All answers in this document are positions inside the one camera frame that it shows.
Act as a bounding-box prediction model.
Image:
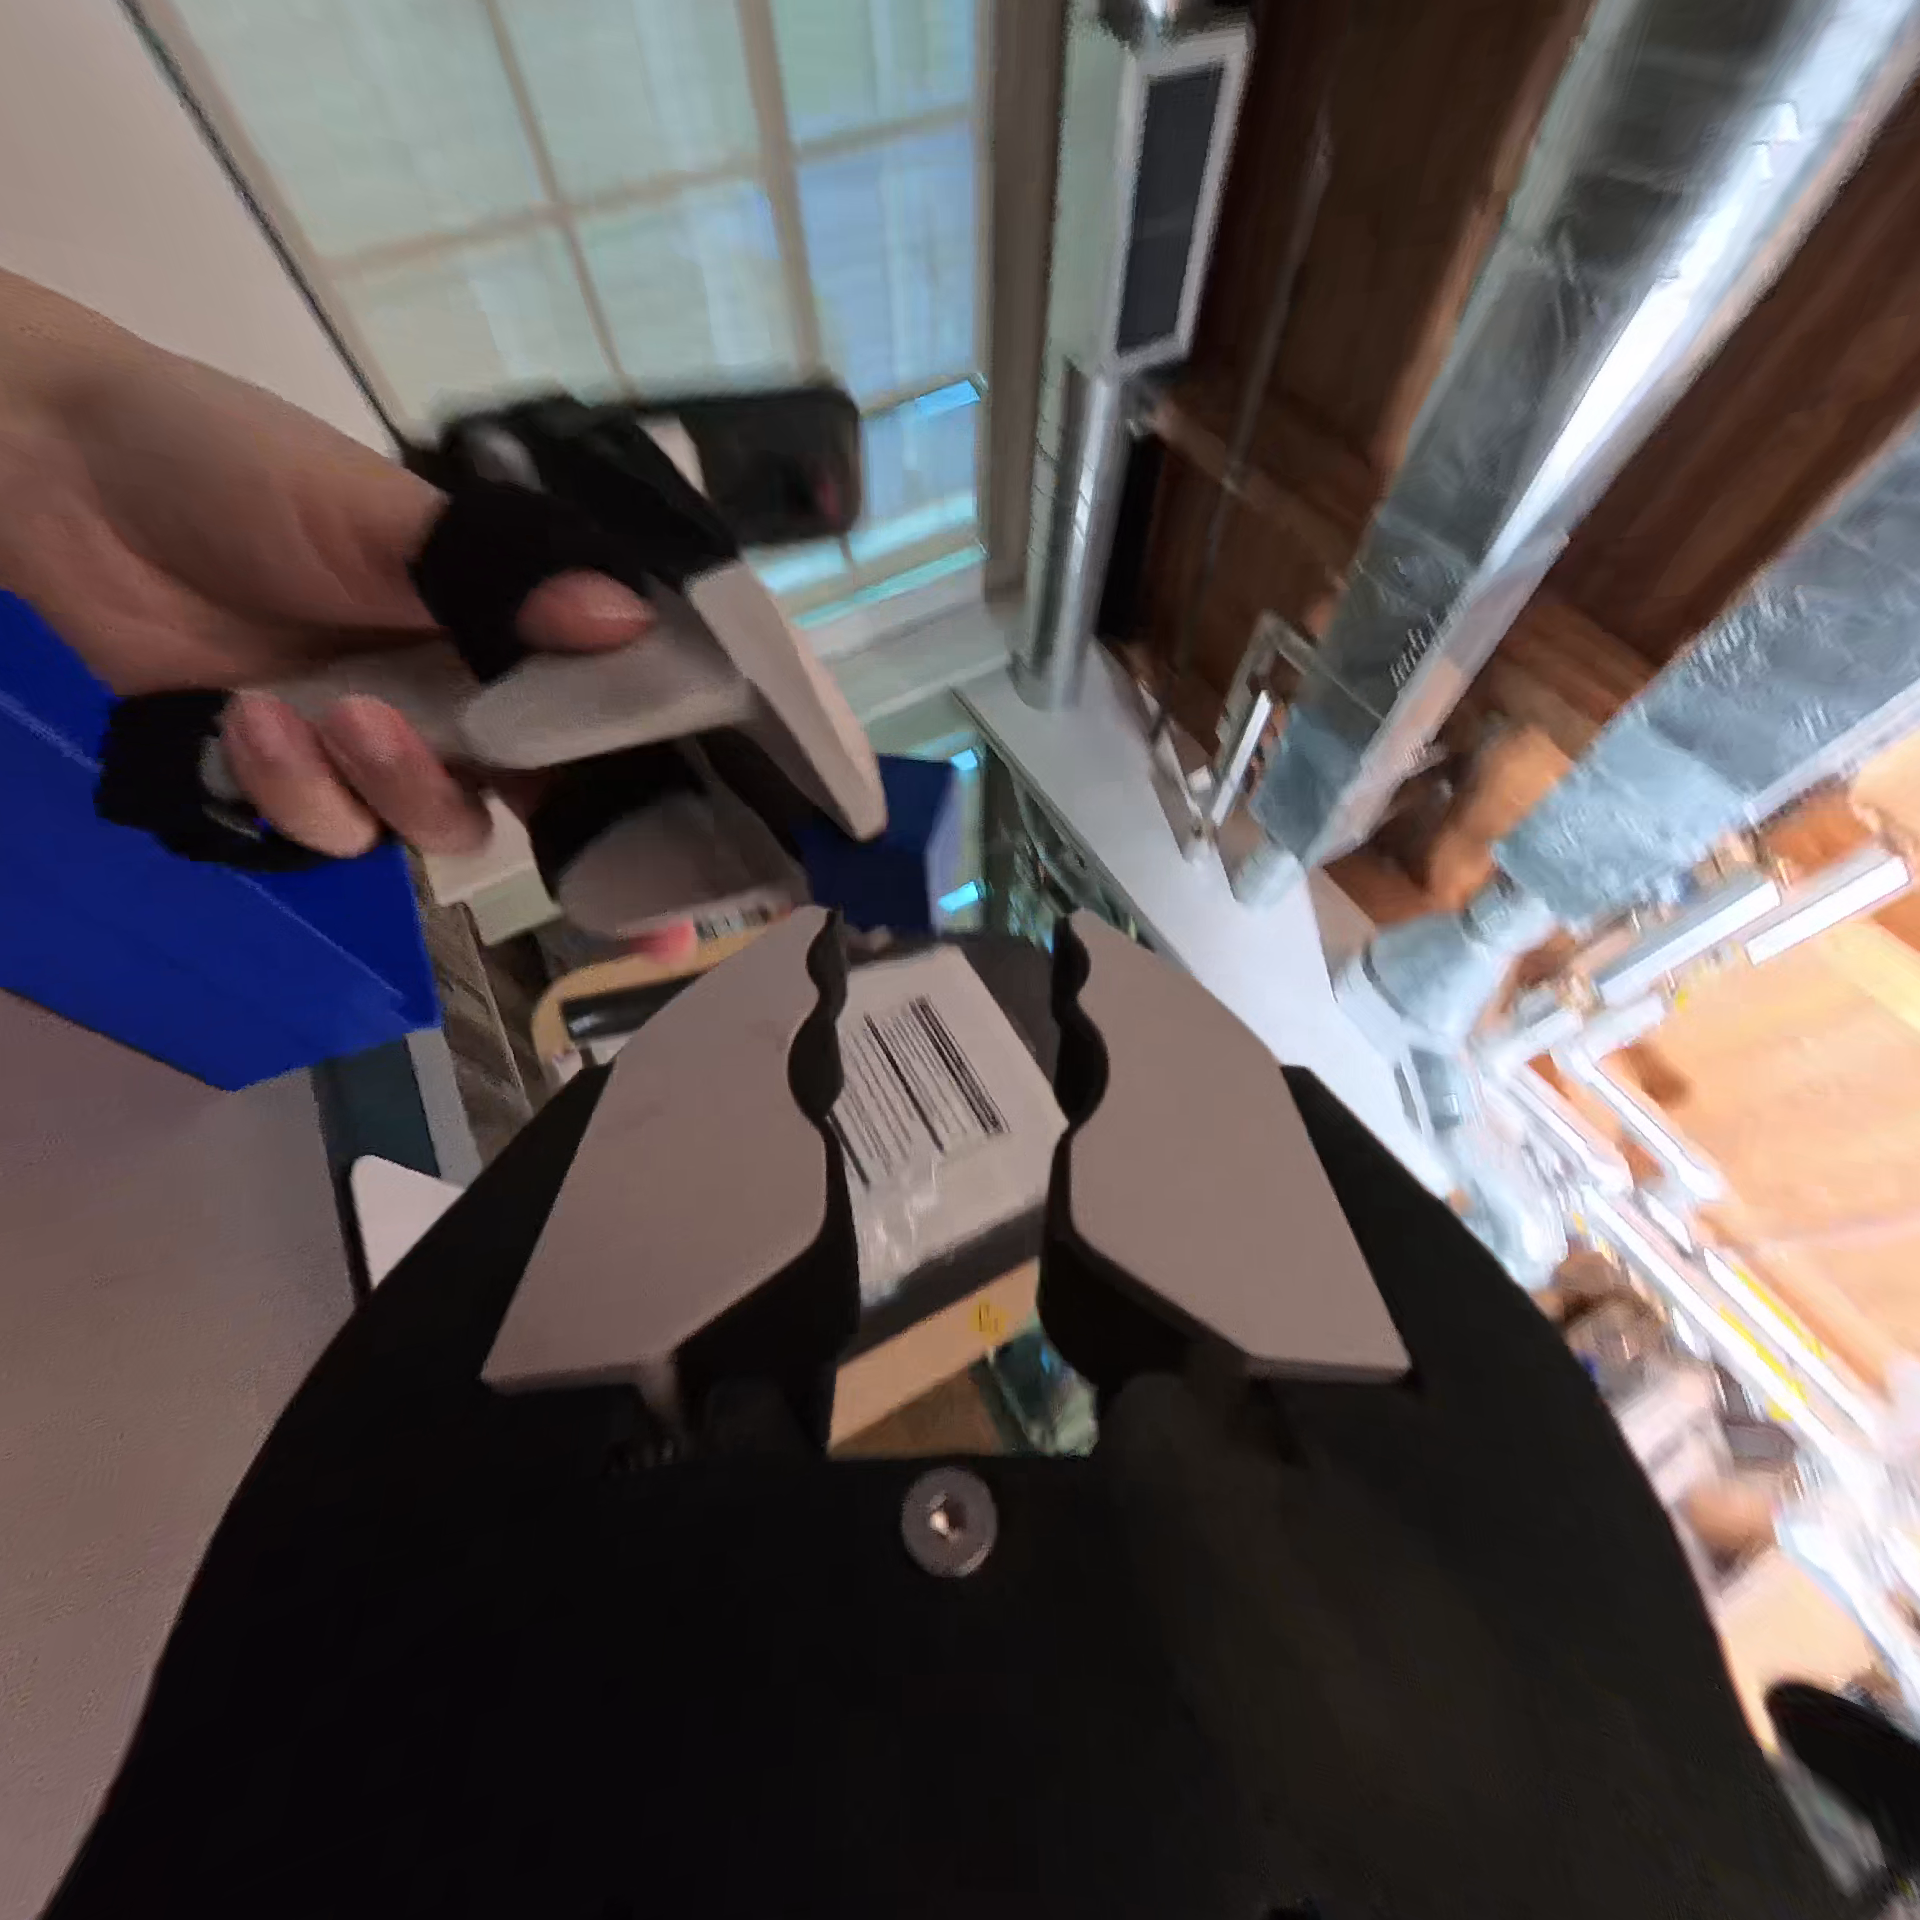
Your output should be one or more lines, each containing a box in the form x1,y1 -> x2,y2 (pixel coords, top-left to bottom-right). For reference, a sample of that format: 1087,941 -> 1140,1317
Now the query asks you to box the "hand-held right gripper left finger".
480,902 -> 864,1394

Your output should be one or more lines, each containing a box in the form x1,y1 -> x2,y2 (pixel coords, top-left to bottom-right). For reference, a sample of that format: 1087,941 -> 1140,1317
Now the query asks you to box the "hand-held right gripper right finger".
1040,913 -> 1414,1390

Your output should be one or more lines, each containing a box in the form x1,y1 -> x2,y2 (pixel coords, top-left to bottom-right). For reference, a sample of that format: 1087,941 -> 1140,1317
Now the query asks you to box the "dark box with white label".
831,933 -> 1073,1321

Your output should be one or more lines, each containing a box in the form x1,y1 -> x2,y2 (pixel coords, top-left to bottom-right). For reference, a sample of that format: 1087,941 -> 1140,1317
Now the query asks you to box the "person's left hand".
0,266 -> 662,858

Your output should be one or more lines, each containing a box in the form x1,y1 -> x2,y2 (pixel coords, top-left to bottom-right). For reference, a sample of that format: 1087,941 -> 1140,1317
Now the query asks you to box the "blue plastic bin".
0,589 -> 440,1091
796,754 -> 965,938

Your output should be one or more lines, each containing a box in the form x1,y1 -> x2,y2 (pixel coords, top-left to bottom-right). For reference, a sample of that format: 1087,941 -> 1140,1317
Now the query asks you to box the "white moulded plastic tray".
350,1154 -> 465,1289

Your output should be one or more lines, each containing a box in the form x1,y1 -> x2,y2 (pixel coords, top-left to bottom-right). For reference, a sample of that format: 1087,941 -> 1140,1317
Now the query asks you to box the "silver round duct pipe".
1020,358 -> 1150,706

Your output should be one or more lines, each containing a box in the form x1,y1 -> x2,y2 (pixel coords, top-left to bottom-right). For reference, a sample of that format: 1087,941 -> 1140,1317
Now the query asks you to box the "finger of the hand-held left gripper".
681,560 -> 890,846
551,808 -> 800,944

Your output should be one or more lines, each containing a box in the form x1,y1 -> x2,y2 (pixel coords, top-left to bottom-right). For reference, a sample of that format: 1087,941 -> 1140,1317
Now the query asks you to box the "foil wrapped air duct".
1253,0 -> 1920,902

